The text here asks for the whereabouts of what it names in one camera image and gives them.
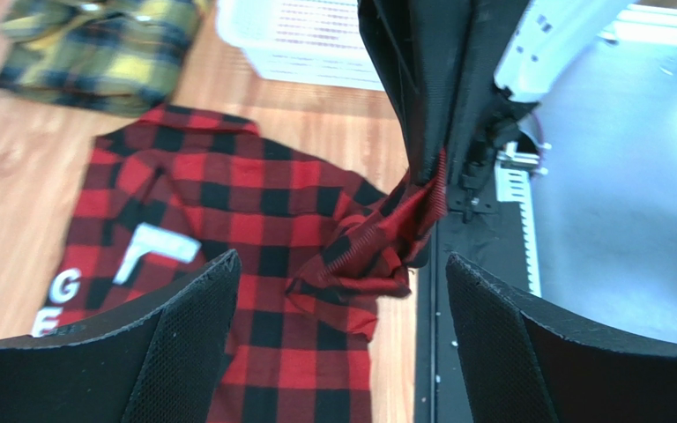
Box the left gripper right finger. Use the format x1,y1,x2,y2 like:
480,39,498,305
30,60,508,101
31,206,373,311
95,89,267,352
445,252,677,423

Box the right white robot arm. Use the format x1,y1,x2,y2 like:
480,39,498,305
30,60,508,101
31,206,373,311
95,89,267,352
358,1,627,185

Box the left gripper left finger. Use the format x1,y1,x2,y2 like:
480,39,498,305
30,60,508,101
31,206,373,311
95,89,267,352
0,250,242,422

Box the yellow plaid folded shirt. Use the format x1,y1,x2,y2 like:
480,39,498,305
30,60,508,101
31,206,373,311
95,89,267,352
0,0,211,117

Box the white plastic basket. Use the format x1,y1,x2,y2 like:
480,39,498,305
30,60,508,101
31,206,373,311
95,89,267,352
216,0,383,92

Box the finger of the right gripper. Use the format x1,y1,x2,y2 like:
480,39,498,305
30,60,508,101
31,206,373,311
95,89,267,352
446,1,536,195
358,0,473,184

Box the red black plaid shirt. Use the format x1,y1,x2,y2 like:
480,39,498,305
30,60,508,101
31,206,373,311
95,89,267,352
32,105,446,423

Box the aluminium frame rail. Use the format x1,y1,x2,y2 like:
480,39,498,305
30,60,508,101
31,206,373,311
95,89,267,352
495,141,542,297

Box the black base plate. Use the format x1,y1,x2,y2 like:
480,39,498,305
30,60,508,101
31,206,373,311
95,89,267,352
414,191,551,422

